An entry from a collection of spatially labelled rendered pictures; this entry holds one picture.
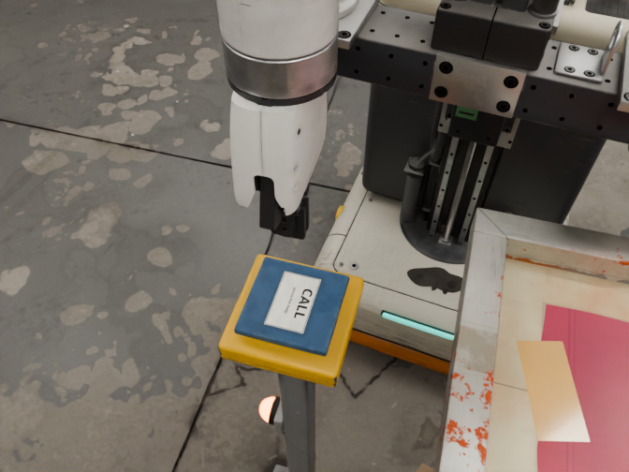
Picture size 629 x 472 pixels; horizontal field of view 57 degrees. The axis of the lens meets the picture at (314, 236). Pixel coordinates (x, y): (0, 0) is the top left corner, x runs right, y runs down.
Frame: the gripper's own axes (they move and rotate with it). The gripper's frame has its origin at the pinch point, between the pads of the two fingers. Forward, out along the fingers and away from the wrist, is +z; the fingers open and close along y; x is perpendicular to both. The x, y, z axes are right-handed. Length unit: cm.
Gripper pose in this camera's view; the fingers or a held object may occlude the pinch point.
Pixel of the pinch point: (289, 215)
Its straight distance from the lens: 51.1
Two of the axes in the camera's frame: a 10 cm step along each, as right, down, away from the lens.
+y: -2.7, 7.5, -6.1
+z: 0.0, 6.3, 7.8
